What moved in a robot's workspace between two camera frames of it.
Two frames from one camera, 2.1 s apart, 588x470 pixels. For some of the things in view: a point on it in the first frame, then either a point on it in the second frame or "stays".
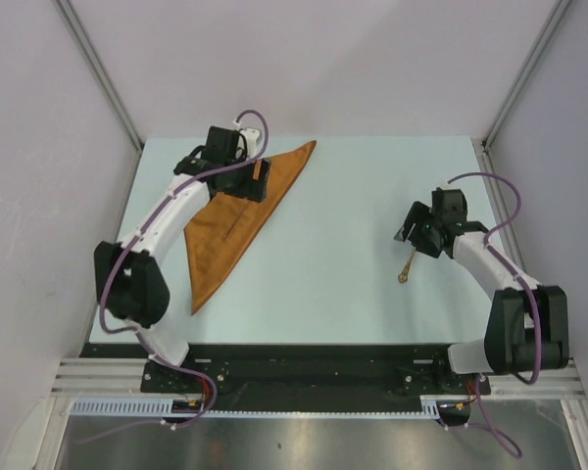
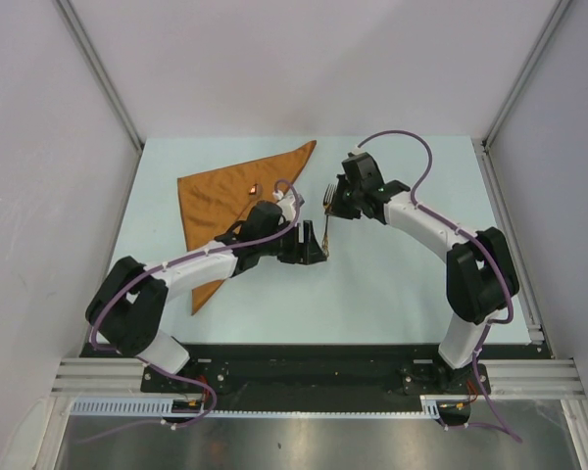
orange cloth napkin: (223, 231) stays
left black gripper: (258, 191) -> (305, 252)
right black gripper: (418, 212) -> (337, 210)
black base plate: (301, 372) stays
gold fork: (403, 277) -> (327, 198)
